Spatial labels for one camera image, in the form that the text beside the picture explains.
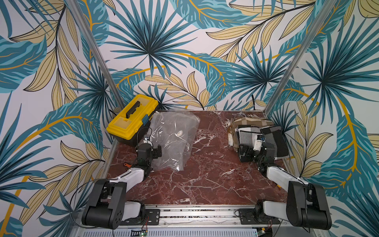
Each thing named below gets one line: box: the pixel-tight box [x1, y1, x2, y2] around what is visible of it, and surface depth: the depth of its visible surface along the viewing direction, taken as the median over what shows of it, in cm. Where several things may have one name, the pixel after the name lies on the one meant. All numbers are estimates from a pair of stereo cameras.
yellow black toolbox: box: [106, 94, 159, 147], surface depth 94 cm
